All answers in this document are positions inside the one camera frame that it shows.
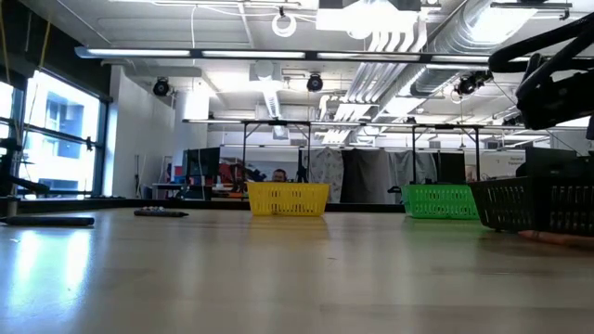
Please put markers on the orange crayon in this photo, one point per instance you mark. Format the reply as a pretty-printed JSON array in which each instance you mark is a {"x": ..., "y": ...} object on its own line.
[{"x": 554, "y": 238}]

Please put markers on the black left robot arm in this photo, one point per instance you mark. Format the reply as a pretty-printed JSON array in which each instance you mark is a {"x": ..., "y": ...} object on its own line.
[{"x": 7, "y": 167}]

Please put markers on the white sign board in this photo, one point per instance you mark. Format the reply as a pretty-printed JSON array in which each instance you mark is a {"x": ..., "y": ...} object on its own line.
[{"x": 499, "y": 162}]

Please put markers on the black ceiling spotlight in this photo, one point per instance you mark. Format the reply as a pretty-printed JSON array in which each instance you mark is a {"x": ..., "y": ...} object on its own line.
[
  {"x": 161, "y": 86},
  {"x": 471, "y": 83},
  {"x": 314, "y": 82}
]

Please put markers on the black plastic basket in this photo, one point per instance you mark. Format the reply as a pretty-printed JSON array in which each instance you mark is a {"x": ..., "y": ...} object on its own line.
[{"x": 533, "y": 204}]

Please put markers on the black cloth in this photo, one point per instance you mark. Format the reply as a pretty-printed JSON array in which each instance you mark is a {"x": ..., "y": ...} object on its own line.
[{"x": 452, "y": 167}]

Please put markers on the green plastic basket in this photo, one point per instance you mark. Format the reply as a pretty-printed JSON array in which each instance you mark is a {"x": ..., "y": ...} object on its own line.
[{"x": 438, "y": 201}]

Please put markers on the light grey cloth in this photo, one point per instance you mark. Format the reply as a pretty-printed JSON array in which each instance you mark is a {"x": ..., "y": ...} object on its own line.
[{"x": 403, "y": 164}]

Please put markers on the white ceiling pipe bundle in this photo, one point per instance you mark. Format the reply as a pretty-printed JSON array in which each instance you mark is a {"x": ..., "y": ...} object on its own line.
[{"x": 390, "y": 42}]

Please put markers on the dark grey cloth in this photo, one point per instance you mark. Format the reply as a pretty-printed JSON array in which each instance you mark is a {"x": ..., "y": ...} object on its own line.
[{"x": 366, "y": 174}]

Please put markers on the patterned grey cloth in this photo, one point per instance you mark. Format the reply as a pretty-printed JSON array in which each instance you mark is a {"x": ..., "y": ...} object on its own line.
[{"x": 327, "y": 171}]

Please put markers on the yellow plastic basket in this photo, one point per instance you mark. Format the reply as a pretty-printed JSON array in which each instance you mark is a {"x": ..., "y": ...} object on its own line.
[{"x": 287, "y": 199}]

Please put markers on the person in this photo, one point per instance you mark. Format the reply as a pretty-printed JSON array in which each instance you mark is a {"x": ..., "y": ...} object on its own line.
[{"x": 279, "y": 175}]

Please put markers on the red orange machine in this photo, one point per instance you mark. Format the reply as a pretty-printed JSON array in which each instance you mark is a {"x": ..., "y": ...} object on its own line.
[{"x": 232, "y": 174}]

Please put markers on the black monitor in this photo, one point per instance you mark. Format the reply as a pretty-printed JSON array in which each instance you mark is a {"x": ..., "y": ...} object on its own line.
[{"x": 202, "y": 164}]

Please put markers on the white desk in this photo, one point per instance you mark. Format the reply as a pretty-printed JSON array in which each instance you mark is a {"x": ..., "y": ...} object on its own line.
[{"x": 167, "y": 185}]

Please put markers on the long ceiling light bar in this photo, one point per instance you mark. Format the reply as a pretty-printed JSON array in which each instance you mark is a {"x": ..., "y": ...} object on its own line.
[{"x": 139, "y": 52}]

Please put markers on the large black-framed window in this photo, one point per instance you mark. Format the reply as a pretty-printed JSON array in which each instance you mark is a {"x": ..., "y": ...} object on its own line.
[{"x": 60, "y": 139}]

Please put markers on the silver ventilation duct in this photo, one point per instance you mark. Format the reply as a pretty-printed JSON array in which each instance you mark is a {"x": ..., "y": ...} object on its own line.
[{"x": 468, "y": 32}]

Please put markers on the black aluminium table frame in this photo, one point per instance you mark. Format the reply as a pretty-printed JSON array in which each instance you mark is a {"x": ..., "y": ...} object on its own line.
[{"x": 93, "y": 204}]

